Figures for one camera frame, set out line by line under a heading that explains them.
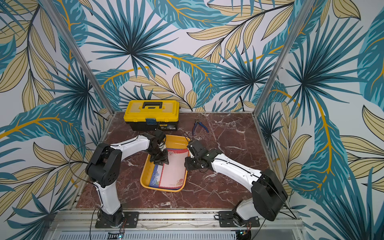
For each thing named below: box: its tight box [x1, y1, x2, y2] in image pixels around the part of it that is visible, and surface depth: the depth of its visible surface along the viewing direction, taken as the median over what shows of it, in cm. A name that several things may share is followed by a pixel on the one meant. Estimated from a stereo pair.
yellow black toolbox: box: [123, 100, 180, 132], surface depth 100 cm
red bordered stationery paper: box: [159, 149, 189, 189], surface depth 91 cm
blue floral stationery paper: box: [149, 164, 163, 188], surface depth 89 cm
